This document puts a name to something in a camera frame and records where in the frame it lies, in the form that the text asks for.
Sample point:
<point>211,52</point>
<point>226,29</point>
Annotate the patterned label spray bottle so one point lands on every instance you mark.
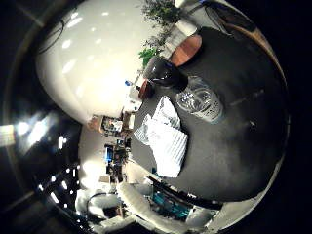
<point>191,94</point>

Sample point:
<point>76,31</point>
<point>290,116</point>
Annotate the white striped cloth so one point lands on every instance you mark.
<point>165,139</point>

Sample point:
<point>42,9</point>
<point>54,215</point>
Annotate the small blue object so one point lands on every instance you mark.
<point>127,83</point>

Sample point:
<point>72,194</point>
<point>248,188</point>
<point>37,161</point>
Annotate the cluttered shelf rack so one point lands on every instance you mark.
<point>112,143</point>

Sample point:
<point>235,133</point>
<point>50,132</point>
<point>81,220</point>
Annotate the small green potted plant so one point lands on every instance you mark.
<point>148,54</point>

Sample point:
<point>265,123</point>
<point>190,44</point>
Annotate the round wooden board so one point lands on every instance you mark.
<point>186,50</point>

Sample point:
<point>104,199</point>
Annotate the teal electronics board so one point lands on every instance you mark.
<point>170,205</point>

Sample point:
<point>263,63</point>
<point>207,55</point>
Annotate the leafy plant in white pot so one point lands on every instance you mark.
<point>161,12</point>

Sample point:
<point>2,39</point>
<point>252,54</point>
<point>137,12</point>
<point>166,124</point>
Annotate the wooden desk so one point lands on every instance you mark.
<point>256,39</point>

